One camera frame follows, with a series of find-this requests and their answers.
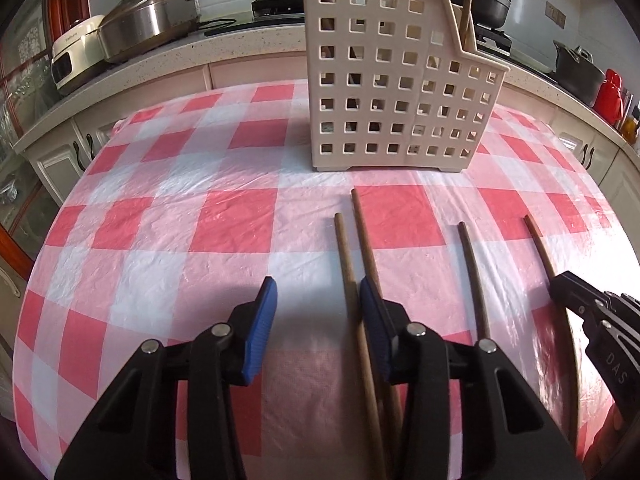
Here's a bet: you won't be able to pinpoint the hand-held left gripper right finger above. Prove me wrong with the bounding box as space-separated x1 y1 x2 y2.
359 277 586 480

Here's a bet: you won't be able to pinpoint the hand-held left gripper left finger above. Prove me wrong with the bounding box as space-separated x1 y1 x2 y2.
54 276 279 480

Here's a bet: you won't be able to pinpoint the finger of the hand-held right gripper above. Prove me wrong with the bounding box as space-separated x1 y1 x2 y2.
549 270 613 317
581 292 640 413

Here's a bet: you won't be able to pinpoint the cream plastic utensil basket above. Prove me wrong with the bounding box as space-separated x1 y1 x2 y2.
297 0 512 175

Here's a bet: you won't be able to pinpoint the red white checked tablecloth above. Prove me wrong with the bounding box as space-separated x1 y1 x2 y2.
12 80 626 480

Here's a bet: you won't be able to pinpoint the yellow oil bottle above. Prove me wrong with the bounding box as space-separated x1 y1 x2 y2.
623 105 640 144

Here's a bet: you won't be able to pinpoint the red thermos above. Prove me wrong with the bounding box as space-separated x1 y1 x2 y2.
594 69 626 126

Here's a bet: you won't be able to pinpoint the grey stockpot with lid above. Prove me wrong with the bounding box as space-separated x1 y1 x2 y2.
552 40 607 107

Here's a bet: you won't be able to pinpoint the white lower kitchen cabinets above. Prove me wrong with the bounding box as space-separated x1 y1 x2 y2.
25 60 640 223

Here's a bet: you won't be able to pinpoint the speckled kitchen countertop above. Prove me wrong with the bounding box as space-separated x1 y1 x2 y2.
12 22 640 157

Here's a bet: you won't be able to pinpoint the black lidded cooking pot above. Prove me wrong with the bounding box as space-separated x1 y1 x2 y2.
427 0 512 30

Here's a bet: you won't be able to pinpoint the black glass gas stove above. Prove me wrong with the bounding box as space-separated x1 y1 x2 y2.
205 0 514 56

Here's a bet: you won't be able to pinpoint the stainless steel lidded pot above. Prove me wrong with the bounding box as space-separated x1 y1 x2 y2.
97 0 205 64

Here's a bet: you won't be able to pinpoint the white countertop appliance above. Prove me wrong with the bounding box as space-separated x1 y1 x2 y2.
50 14 107 96

